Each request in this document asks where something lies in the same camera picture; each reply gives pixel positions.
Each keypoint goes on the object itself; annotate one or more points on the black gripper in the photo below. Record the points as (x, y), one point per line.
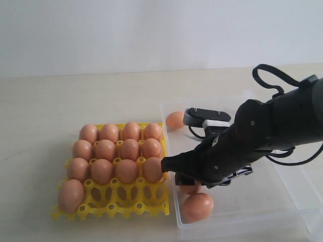
(218, 159)

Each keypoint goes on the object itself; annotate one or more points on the brown egg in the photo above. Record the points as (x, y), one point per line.
(152, 148)
(152, 170)
(190, 190)
(70, 196)
(83, 149)
(130, 149)
(110, 132)
(102, 171)
(79, 169)
(127, 171)
(106, 149)
(154, 131)
(132, 130)
(175, 120)
(197, 207)
(90, 133)

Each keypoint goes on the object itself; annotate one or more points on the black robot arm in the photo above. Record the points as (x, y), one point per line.
(295, 118)

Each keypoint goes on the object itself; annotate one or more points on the clear plastic container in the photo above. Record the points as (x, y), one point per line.
(274, 203)

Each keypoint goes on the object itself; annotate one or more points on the yellow plastic egg tray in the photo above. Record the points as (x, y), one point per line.
(116, 197)

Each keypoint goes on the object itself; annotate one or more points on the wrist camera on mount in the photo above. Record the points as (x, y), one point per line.
(212, 121)

